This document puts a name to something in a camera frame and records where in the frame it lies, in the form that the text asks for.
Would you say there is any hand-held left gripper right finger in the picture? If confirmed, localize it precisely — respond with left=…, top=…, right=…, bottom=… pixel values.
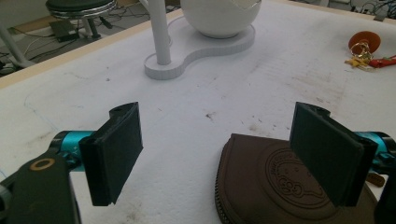
left=289, top=101, right=378, bottom=208

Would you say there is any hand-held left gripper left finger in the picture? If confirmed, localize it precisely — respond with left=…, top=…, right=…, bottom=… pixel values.
left=78, top=101, right=144, bottom=207

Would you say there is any brown zip coin pouch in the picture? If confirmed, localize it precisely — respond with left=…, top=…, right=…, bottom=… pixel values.
left=214, top=133, right=387, bottom=224

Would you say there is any orange keyring with keys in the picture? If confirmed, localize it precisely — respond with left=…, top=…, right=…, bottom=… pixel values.
left=344, top=30, right=396, bottom=71

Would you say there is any black box on floor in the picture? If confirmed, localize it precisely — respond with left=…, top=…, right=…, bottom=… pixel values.
left=49, top=19, right=80, bottom=43

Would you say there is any black round stool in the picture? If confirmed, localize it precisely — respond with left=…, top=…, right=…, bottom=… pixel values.
left=45, top=0, right=119, bottom=40

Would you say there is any white egg-shaped stand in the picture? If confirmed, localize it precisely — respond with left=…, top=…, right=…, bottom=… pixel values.
left=138, top=0, right=262, bottom=81

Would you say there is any white metal stand leg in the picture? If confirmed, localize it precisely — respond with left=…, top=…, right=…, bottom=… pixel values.
left=0, top=23, right=35, bottom=69

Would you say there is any bundle of cables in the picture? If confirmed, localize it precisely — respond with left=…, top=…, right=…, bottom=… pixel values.
left=348, top=0, right=396, bottom=22

